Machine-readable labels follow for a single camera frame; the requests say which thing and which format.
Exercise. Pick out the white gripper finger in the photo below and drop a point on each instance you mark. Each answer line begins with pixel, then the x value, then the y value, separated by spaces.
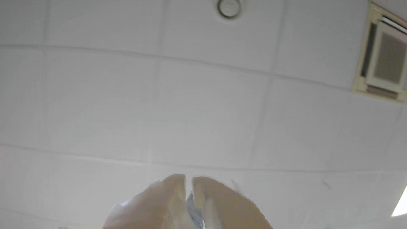
pixel 229 210
pixel 152 206

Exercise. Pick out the white marker pen blue end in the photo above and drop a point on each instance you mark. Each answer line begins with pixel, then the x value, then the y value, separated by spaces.
pixel 194 214

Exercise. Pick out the round ceiling fixture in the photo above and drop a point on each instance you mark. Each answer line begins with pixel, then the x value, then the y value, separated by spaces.
pixel 229 8

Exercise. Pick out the ceiling air conditioner vent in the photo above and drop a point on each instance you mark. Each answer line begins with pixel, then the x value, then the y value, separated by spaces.
pixel 388 63

